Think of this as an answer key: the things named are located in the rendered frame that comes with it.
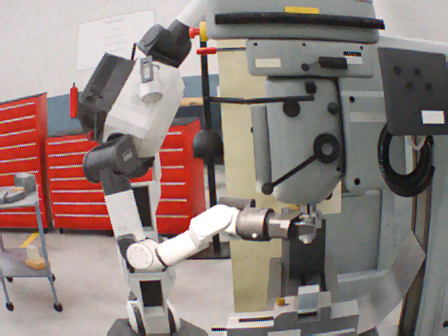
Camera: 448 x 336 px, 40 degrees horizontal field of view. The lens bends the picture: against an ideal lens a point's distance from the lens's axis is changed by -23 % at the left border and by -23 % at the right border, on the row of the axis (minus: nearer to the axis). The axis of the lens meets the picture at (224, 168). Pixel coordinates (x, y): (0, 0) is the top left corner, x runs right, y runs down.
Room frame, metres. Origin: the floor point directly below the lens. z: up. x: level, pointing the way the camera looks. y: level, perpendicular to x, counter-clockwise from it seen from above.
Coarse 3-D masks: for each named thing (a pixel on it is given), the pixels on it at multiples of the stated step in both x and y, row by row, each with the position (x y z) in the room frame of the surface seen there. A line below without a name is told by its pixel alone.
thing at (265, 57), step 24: (264, 48) 1.76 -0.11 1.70; (288, 48) 1.76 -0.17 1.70; (312, 48) 1.75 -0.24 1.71; (336, 48) 1.75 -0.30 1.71; (360, 48) 1.74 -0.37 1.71; (264, 72) 1.76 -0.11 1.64; (288, 72) 1.76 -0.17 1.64; (312, 72) 1.75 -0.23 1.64; (336, 72) 1.75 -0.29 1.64; (360, 72) 1.74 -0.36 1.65
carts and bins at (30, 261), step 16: (16, 176) 4.76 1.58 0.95; (32, 176) 4.75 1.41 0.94; (0, 192) 4.44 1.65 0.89; (16, 192) 4.47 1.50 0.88; (32, 192) 4.69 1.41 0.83; (0, 208) 4.20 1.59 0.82; (0, 240) 4.91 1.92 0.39; (16, 256) 4.71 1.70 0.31; (32, 256) 4.48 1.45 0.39; (0, 272) 4.18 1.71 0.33; (16, 272) 4.28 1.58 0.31; (32, 272) 4.32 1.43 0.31; (48, 272) 4.30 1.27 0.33
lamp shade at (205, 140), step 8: (200, 136) 1.77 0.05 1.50; (208, 136) 1.76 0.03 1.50; (216, 136) 1.77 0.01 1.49; (192, 144) 1.79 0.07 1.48; (200, 144) 1.76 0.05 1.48; (208, 144) 1.76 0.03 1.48; (216, 144) 1.76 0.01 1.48; (200, 152) 1.76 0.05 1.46; (208, 152) 1.76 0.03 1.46; (216, 152) 1.76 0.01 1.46; (224, 152) 1.79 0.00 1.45
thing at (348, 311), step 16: (320, 304) 1.60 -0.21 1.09; (336, 304) 1.68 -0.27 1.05; (352, 304) 1.66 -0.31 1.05; (240, 320) 1.68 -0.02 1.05; (256, 320) 1.67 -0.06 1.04; (272, 320) 1.63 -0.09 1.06; (304, 320) 1.59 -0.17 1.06; (320, 320) 1.58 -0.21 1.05; (336, 320) 1.58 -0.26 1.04; (352, 320) 1.57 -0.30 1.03
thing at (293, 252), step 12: (324, 228) 2.19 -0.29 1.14; (300, 240) 2.19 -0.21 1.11; (312, 240) 2.19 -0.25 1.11; (324, 240) 2.20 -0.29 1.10; (288, 252) 2.21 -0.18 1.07; (300, 252) 2.19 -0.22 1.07; (312, 252) 2.19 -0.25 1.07; (324, 252) 2.20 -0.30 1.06; (288, 264) 2.21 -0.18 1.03; (300, 264) 2.19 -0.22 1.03; (312, 264) 2.19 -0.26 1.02; (324, 264) 2.20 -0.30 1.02
